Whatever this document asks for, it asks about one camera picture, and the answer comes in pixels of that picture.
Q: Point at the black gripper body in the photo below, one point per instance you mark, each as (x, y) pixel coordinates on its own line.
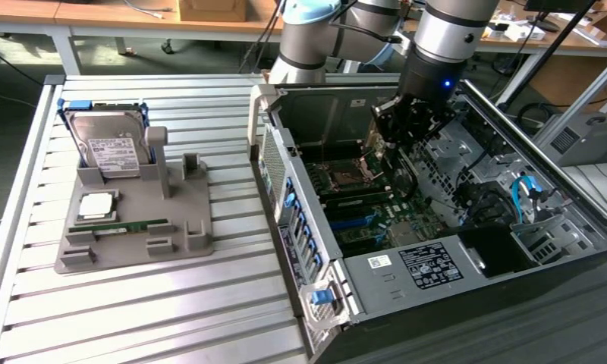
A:
(429, 76)

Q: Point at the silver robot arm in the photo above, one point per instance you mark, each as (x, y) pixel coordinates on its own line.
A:
(308, 38)

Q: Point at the metal socket cover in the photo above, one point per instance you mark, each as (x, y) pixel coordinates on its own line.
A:
(369, 167)

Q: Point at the CPU socket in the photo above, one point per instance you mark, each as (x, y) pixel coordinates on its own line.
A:
(344, 176)

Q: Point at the white carton box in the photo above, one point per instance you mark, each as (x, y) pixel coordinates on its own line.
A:
(523, 33)

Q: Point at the open grey PC case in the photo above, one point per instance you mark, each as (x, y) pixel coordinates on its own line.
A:
(303, 167)

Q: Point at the installed black RAM stick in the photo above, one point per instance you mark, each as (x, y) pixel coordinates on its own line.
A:
(359, 201)

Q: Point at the black tripod pole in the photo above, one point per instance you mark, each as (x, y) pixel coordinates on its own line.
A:
(551, 49)

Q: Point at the green motherboard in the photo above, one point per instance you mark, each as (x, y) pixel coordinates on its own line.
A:
(424, 220)

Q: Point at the grey chipset heatsink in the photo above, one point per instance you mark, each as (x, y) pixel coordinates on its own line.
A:
(403, 234)

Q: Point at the black monitor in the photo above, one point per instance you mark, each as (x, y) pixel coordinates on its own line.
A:
(556, 4)

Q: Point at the grey equipment box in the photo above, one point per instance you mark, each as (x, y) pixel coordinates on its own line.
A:
(591, 144)

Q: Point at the grey metal disk bay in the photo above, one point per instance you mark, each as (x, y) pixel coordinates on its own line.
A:
(546, 242)

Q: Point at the grey power supply unit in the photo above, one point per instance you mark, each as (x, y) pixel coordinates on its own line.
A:
(379, 288)

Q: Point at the brown cardboard box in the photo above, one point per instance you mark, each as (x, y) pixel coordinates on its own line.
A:
(212, 9)

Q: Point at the black caster wheel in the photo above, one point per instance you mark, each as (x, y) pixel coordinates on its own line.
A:
(168, 46)

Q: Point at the blue case latch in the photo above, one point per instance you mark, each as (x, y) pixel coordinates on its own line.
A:
(320, 297)

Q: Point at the hard disk in blue caddy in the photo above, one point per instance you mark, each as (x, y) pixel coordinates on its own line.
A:
(105, 132)

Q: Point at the grey plastic parts rack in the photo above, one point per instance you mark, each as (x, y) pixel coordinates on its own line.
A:
(130, 212)

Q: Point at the green RAM stick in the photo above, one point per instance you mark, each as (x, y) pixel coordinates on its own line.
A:
(126, 226)

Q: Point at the silver CPU chip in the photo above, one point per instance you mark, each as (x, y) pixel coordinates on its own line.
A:
(96, 206)

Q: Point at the wooden desk with grey legs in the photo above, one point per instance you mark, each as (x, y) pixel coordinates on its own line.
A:
(29, 11)

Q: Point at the aluminium profile frame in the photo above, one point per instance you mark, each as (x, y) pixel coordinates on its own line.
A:
(602, 81)

